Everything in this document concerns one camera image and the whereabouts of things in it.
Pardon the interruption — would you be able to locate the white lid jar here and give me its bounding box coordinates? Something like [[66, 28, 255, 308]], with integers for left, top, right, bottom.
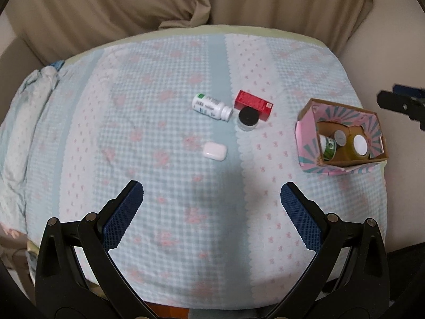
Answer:
[[352, 134, 369, 157]]

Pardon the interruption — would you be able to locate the green label bottle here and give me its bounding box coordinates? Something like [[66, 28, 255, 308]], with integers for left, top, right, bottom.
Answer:
[[319, 135, 337, 161]]

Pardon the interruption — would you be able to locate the small silver lid jar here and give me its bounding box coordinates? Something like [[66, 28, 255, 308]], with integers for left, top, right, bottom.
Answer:
[[334, 130, 347, 147]]

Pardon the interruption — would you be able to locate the white earbuds case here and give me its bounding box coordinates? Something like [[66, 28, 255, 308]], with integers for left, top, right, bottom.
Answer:
[[202, 142, 228, 161]]

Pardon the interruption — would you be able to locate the black lid glass jar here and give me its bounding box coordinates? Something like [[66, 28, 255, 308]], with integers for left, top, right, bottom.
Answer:
[[237, 107, 259, 131]]

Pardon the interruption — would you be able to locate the red carton box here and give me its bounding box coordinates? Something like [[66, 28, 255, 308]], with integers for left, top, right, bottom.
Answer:
[[234, 90, 274, 121]]

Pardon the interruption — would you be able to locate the white pill bottle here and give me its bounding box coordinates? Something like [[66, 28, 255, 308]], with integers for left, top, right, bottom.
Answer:
[[192, 93, 233, 122]]

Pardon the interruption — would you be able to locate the yellow tape roll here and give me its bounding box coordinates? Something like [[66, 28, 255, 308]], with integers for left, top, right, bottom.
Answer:
[[317, 122, 369, 162]]

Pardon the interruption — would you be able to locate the pink patterned cardboard box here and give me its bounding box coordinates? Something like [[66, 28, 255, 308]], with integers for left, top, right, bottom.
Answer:
[[295, 99, 388, 176]]

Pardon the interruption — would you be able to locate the crumpled light blue blanket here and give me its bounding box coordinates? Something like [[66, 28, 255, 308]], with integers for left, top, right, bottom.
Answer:
[[0, 60, 66, 190]]

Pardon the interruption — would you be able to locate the grey sofa headboard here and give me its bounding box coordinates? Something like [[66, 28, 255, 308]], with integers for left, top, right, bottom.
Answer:
[[0, 37, 43, 122]]

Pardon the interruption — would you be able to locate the beige curtain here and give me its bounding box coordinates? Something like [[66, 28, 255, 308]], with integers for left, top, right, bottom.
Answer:
[[5, 0, 372, 63]]

